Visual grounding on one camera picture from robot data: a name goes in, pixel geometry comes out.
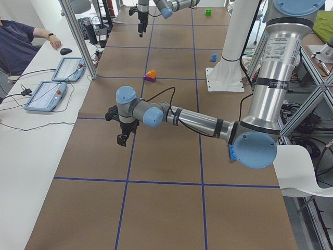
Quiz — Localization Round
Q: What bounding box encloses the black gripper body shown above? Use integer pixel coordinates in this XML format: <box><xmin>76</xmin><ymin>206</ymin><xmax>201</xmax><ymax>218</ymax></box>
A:
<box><xmin>129</xmin><ymin>6</ymin><xmax>149</xmax><ymax>24</ymax></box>
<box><xmin>105</xmin><ymin>105</ymin><xmax>138</xmax><ymax>135</ymax></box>

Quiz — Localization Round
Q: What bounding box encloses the orange trapezoid block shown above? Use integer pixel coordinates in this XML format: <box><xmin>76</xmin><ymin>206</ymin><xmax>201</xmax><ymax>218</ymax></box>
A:
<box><xmin>145</xmin><ymin>69</ymin><xmax>157</xmax><ymax>79</ymax></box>

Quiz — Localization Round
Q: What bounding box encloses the purple trapezoid block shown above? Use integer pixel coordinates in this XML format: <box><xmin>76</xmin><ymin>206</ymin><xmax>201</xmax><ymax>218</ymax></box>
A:
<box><xmin>143</xmin><ymin>74</ymin><xmax>157</xmax><ymax>83</ymax></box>

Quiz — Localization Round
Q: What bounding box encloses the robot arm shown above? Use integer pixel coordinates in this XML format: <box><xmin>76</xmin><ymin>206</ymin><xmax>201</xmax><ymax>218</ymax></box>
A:
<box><xmin>129</xmin><ymin>0</ymin><xmax>200</xmax><ymax>38</ymax></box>
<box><xmin>105</xmin><ymin>1</ymin><xmax>325</xmax><ymax>169</ymax></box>

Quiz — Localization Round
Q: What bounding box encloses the blue tape line lengthwise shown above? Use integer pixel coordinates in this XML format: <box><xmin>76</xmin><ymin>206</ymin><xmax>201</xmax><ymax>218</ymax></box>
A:
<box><xmin>114</xmin><ymin>17</ymin><xmax>155</xmax><ymax>250</ymax></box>

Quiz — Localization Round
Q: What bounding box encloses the black water bottle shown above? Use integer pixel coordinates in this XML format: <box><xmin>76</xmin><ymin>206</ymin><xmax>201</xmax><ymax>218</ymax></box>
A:
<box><xmin>84</xmin><ymin>20</ymin><xmax>98</xmax><ymax>45</ymax></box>

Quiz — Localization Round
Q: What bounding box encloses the black keyboard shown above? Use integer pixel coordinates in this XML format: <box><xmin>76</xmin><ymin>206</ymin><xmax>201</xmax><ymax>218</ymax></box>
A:
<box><xmin>77</xmin><ymin>17</ymin><xmax>92</xmax><ymax>40</ymax></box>

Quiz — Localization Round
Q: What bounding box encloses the green block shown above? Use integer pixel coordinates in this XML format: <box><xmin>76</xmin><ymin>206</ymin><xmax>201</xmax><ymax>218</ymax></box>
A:
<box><xmin>205</xmin><ymin>8</ymin><xmax>212</xmax><ymax>16</ymax></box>

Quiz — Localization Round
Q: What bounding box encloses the teach pendant far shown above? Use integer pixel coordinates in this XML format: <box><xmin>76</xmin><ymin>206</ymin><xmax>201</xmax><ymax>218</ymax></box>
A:
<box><xmin>52</xmin><ymin>57</ymin><xmax>85</xmax><ymax>82</ymax></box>

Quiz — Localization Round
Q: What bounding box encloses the teach pendant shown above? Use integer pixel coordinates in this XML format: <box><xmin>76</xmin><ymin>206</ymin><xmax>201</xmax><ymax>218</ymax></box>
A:
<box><xmin>24</xmin><ymin>81</ymin><xmax>67</xmax><ymax>112</ymax></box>
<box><xmin>52</xmin><ymin>57</ymin><xmax>85</xmax><ymax>82</ymax></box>

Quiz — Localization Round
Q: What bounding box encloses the black computer mouse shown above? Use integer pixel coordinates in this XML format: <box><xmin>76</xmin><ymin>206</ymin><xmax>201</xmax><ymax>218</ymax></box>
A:
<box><xmin>60</xmin><ymin>48</ymin><xmax>72</xmax><ymax>55</ymax></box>

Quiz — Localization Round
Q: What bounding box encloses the teach pendant near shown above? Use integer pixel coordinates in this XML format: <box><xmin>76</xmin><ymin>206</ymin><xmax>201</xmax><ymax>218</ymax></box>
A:
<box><xmin>24</xmin><ymin>81</ymin><xmax>67</xmax><ymax>112</ymax></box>

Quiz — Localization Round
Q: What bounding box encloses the long blue four-stud block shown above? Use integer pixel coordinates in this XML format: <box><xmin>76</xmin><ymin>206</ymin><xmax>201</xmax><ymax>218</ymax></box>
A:
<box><xmin>228</xmin><ymin>144</ymin><xmax>238</xmax><ymax>161</ymax></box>

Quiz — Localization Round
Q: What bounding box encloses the seated person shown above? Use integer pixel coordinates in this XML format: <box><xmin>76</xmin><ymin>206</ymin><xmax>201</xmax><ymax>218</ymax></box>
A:
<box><xmin>1</xmin><ymin>20</ymin><xmax>61</xmax><ymax>76</ymax></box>

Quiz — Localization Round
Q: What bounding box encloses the white chair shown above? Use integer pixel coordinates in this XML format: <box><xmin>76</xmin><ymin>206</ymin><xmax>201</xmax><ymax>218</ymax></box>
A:
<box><xmin>273</xmin><ymin>145</ymin><xmax>332</xmax><ymax>197</ymax></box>

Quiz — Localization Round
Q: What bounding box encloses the green cloth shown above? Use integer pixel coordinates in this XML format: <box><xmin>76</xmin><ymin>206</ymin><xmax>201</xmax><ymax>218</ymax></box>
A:
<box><xmin>313</xmin><ymin>10</ymin><xmax>333</xmax><ymax>43</ymax></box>

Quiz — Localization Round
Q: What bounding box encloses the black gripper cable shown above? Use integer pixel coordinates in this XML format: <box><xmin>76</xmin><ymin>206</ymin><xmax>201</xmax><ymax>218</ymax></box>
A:
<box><xmin>142</xmin><ymin>86</ymin><xmax>183</xmax><ymax>123</ymax></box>

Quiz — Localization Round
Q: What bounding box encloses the aluminium frame post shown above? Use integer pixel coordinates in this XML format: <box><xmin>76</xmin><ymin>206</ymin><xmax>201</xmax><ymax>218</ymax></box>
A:
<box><xmin>59</xmin><ymin>0</ymin><xmax>97</xmax><ymax>80</ymax></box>

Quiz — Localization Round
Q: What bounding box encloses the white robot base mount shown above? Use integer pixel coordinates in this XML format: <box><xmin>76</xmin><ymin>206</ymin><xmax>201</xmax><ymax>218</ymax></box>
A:
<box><xmin>206</xmin><ymin>0</ymin><xmax>261</xmax><ymax>92</ymax></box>

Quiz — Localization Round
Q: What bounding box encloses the aluminium frame rack right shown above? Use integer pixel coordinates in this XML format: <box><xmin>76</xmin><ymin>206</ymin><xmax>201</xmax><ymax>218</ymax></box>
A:
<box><xmin>284</xmin><ymin>34</ymin><xmax>332</xmax><ymax>249</ymax></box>

